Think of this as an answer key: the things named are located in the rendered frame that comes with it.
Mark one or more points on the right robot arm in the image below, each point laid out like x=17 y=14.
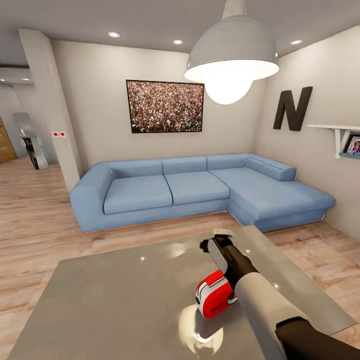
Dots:
x=283 y=331

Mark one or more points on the standing mirror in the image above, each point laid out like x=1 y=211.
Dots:
x=31 y=140

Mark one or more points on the room light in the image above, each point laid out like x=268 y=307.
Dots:
x=235 y=37

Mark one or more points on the shelf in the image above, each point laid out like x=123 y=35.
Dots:
x=341 y=145

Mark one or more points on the decorative sign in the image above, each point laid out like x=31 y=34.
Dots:
x=295 y=117

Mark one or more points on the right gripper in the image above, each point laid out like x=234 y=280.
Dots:
x=204 y=245

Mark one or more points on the radio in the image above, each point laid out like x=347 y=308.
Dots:
x=214 y=294

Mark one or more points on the sofa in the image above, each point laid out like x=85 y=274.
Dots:
x=253 y=189

